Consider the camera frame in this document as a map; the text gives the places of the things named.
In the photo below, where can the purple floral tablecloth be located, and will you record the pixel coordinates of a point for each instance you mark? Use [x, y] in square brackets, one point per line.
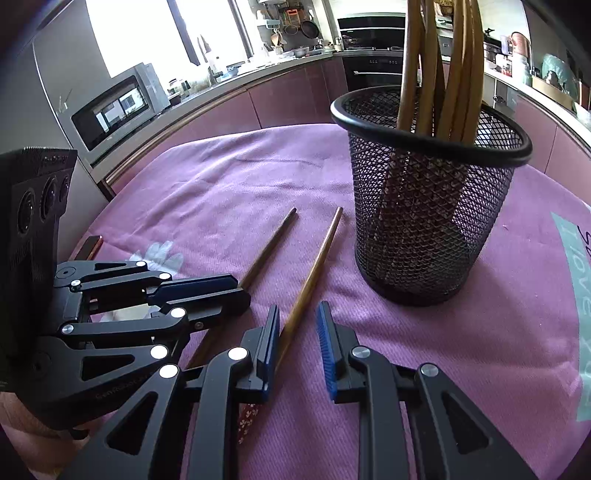
[277, 184]

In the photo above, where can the dark flat object copper edge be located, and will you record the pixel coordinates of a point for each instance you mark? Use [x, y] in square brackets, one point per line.
[87, 248]

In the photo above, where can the hanging frying pan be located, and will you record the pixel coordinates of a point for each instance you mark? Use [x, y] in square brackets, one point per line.
[309, 28]

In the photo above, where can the black range hood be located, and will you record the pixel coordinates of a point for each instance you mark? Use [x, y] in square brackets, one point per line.
[369, 32]

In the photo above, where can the kitchen window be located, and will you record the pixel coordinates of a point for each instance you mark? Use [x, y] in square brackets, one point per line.
[152, 32]

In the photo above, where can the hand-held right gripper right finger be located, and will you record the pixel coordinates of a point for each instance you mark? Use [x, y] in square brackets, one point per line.
[325, 353]

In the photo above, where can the pink kitchen cabinet run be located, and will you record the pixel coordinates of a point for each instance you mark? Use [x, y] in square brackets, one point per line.
[258, 101]

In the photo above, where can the black built-in oven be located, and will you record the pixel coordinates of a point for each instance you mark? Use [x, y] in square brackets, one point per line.
[374, 71]

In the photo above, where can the silver microwave oven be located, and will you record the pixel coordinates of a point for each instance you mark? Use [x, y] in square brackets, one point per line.
[120, 110]

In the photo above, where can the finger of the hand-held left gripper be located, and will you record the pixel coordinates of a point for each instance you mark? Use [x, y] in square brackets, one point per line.
[217, 307]
[198, 286]

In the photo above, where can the wooden chopstick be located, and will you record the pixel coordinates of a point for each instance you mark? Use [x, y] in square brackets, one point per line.
[466, 78]
[455, 60]
[408, 69]
[318, 263]
[272, 240]
[478, 60]
[432, 69]

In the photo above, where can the pink kettle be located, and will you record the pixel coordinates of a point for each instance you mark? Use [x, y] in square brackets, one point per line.
[521, 44]

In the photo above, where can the pink peninsula cabinet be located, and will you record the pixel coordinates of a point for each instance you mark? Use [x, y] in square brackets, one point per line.
[545, 129]

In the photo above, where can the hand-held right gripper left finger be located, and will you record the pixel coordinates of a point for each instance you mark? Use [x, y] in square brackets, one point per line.
[272, 344]

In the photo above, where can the kitchen faucet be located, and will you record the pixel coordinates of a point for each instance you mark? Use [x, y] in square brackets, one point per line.
[207, 57]

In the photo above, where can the black mesh cup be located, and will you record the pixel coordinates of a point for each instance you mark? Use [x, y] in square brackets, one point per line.
[415, 230]

